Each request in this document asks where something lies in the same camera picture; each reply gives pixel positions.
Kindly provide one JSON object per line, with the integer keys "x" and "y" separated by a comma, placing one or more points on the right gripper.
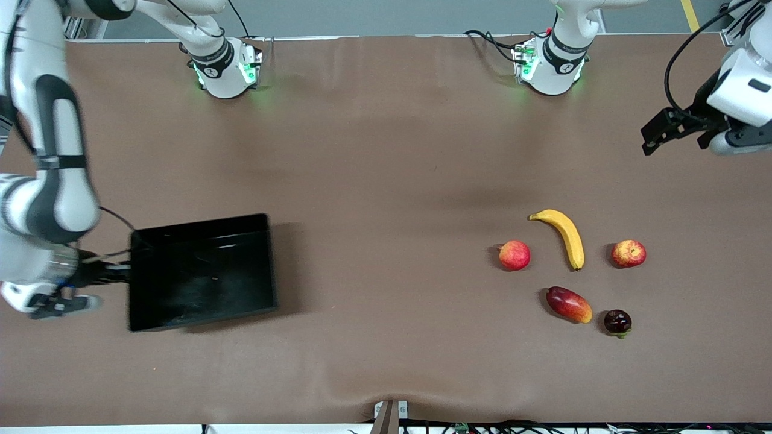
{"x": 96, "y": 274}

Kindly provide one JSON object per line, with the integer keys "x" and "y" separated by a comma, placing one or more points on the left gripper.
{"x": 700, "y": 116}

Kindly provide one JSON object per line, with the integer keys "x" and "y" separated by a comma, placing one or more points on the black rectangular box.
{"x": 202, "y": 271}

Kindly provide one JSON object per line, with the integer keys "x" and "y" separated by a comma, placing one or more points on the red yellow apple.
{"x": 628, "y": 253}
{"x": 514, "y": 255}

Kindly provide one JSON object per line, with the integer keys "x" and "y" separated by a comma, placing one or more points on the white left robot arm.
{"x": 567, "y": 36}

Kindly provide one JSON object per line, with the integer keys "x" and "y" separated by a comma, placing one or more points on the yellow banana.
{"x": 567, "y": 232}

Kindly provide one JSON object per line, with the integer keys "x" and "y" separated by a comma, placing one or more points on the red yellow mango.
{"x": 569, "y": 304}

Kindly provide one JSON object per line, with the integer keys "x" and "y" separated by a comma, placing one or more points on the aluminium frame profile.
{"x": 81, "y": 27}

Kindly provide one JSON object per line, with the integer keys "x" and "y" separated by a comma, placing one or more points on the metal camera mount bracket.
{"x": 389, "y": 419}

